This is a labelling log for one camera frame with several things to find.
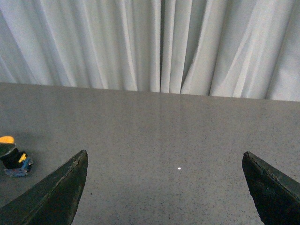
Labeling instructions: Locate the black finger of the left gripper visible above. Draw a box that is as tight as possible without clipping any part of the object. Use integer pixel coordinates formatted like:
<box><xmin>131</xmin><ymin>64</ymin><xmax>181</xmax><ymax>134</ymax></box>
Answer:
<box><xmin>0</xmin><ymin>142</ymin><xmax>15</xmax><ymax>157</ymax></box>

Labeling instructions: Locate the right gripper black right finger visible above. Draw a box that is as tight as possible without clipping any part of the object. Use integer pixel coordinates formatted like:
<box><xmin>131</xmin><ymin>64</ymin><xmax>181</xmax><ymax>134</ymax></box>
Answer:
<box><xmin>242</xmin><ymin>151</ymin><xmax>300</xmax><ymax>225</ymax></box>

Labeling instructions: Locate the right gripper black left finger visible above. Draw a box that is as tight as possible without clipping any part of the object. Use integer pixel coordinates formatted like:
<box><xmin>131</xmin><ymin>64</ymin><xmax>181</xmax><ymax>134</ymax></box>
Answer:
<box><xmin>0</xmin><ymin>150</ymin><xmax>88</xmax><ymax>225</ymax></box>

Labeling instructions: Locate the yellow push button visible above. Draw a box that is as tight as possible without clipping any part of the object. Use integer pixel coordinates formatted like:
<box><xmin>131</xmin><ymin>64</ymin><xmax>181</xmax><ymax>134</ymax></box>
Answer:
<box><xmin>0</xmin><ymin>135</ymin><xmax>33</xmax><ymax>177</ymax></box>

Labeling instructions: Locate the white pleated curtain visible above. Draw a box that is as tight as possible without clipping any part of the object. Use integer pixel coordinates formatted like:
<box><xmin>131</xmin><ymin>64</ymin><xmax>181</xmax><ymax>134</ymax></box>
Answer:
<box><xmin>0</xmin><ymin>0</ymin><xmax>300</xmax><ymax>101</ymax></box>

